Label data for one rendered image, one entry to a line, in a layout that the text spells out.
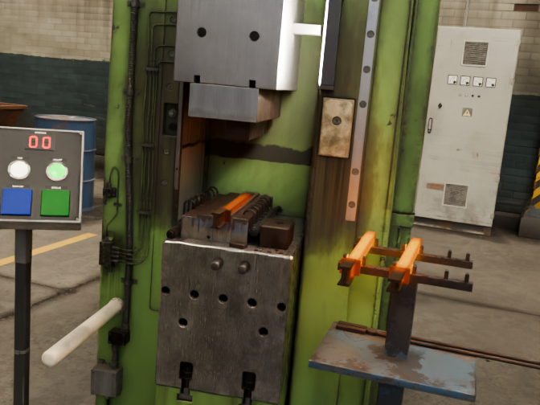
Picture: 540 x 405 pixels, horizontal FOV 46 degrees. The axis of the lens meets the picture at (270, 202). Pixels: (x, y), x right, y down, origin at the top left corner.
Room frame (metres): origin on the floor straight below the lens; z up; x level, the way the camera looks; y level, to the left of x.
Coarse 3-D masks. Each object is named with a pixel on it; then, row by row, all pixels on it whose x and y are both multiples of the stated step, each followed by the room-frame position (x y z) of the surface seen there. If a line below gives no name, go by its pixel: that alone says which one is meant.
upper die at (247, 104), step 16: (192, 96) 1.84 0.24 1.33; (208, 96) 1.84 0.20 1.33; (224, 96) 1.83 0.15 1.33; (240, 96) 1.82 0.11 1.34; (256, 96) 1.82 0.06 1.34; (272, 96) 2.05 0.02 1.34; (192, 112) 1.84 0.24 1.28; (208, 112) 1.84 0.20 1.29; (224, 112) 1.83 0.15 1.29; (240, 112) 1.82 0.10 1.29; (256, 112) 1.82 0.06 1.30; (272, 112) 2.07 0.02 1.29
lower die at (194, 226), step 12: (252, 192) 2.23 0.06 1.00; (204, 204) 2.04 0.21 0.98; (216, 204) 2.01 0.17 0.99; (192, 216) 1.84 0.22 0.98; (204, 216) 1.84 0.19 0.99; (240, 216) 1.85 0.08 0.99; (252, 216) 1.88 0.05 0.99; (192, 228) 1.84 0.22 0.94; (204, 228) 1.84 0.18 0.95; (228, 228) 1.82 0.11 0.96; (240, 228) 1.82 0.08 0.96; (216, 240) 1.83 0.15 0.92; (228, 240) 1.82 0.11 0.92; (240, 240) 1.82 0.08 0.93
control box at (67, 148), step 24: (0, 144) 1.78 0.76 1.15; (24, 144) 1.80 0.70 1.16; (48, 144) 1.82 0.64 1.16; (72, 144) 1.84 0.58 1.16; (0, 168) 1.75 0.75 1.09; (48, 168) 1.78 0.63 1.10; (72, 168) 1.80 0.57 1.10; (0, 192) 1.71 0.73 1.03; (72, 192) 1.77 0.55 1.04; (0, 216) 1.68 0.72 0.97; (24, 216) 1.70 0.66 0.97; (48, 216) 1.72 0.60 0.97; (72, 216) 1.74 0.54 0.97
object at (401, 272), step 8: (416, 240) 1.72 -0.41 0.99; (408, 248) 1.62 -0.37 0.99; (416, 248) 1.63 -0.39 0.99; (408, 256) 1.54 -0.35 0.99; (400, 264) 1.46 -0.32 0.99; (408, 264) 1.46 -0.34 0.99; (392, 272) 1.37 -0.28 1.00; (400, 272) 1.37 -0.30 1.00; (408, 272) 1.40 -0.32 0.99; (392, 280) 1.32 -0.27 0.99; (400, 280) 1.31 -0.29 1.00; (408, 280) 1.40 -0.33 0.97; (392, 288) 1.32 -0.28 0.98; (400, 288) 1.33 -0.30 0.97
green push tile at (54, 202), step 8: (48, 192) 1.74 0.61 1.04; (56, 192) 1.75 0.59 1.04; (64, 192) 1.76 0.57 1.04; (48, 200) 1.73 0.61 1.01; (56, 200) 1.74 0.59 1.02; (64, 200) 1.75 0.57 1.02; (48, 208) 1.72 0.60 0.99; (56, 208) 1.73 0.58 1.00; (64, 208) 1.73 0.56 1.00; (64, 216) 1.73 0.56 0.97
